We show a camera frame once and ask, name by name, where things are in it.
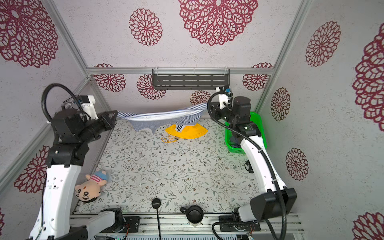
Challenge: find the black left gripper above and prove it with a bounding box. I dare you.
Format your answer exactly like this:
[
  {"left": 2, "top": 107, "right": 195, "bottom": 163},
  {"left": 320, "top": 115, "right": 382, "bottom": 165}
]
[{"left": 78, "top": 110, "right": 119, "bottom": 146}]

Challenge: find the blue white striped tank top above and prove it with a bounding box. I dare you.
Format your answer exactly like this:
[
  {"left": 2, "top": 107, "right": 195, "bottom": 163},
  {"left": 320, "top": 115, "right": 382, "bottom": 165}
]
[{"left": 118, "top": 103, "right": 207, "bottom": 133}]

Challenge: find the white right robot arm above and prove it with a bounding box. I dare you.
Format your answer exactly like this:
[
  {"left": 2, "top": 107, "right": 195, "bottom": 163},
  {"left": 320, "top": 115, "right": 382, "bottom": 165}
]
[{"left": 207, "top": 92, "right": 297, "bottom": 222}]

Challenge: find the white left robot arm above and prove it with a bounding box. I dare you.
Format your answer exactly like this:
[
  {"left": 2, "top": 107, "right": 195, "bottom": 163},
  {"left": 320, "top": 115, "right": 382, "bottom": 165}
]
[{"left": 29, "top": 109, "right": 121, "bottom": 240}]

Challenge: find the green plastic basket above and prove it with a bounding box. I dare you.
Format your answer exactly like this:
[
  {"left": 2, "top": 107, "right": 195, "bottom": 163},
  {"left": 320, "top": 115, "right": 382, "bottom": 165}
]
[{"left": 224, "top": 111, "right": 268, "bottom": 155}]

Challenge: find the yellow bucket hat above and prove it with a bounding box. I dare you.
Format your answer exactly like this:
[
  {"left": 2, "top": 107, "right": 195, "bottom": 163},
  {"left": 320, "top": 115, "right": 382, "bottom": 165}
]
[{"left": 161, "top": 124, "right": 208, "bottom": 143}]

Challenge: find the black pressure gauge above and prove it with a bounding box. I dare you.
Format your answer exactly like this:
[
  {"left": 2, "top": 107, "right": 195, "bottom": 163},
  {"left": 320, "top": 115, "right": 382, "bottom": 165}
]
[{"left": 244, "top": 161, "right": 254, "bottom": 174}]

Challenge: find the plush doll toy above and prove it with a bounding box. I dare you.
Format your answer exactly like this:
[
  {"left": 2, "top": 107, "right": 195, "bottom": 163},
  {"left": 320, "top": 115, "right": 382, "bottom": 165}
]
[{"left": 75, "top": 171, "right": 109, "bottom": 203}]

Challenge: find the black ladle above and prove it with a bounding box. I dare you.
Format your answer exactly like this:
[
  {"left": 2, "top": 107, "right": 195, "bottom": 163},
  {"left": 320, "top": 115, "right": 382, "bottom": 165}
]
[{"left": 152, "top": 198, "right": 162, "bottom": 240}]

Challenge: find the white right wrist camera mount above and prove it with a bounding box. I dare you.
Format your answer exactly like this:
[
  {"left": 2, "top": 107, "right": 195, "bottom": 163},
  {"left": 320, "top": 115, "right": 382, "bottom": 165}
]
[{"left": 216, "top": 86, "right": 233, "bottom": 110}]

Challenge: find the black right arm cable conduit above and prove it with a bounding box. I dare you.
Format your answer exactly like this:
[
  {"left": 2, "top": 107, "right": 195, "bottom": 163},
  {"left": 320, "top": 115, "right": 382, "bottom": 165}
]
[{"left": 206, "top": 92, "right": 288, "bottom": 240}]

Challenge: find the grey wall shelf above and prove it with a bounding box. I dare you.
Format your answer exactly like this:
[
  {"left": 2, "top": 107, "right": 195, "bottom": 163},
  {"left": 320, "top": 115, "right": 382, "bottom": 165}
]
[{"left": 152, "top": 69, "right": 231, "bottom": 90}]

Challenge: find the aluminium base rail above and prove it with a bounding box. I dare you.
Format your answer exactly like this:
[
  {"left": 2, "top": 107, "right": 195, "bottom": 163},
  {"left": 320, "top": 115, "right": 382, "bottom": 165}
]
[{"left": 52, "top": 212, "right": 305, "bottom": 240}]

